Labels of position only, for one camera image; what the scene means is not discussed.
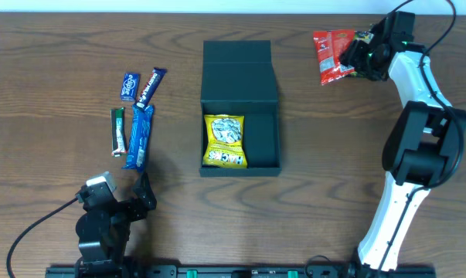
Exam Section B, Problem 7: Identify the blue Oreo cookie pack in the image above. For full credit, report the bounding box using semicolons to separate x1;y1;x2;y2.
123;105;155;172

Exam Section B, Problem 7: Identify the Haribo gummy bag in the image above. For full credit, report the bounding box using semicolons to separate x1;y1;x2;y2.
349;31;373;78

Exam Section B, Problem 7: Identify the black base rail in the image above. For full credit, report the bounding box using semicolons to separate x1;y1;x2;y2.
45;263;437;278

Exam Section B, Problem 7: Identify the red Hacks candy bag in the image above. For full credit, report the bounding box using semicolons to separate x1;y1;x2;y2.
313;29;355;85

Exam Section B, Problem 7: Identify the purple Dairy Milk bar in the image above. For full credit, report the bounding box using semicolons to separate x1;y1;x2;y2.
134;67;167;110

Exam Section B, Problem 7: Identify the black open gift box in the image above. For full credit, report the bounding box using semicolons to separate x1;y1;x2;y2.
199;40;281;178

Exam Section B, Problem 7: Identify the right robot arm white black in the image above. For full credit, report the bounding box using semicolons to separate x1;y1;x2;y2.
338;35;466;277

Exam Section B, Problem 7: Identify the yellow Hacks candy bag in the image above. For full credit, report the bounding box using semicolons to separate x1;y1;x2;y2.
202;114;247;168

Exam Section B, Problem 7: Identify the blue Eclipse mint pack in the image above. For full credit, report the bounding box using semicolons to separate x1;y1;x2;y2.
120;73;141;102

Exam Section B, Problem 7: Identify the green chocolate bar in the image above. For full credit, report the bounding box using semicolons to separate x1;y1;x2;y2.
111;107;128;157

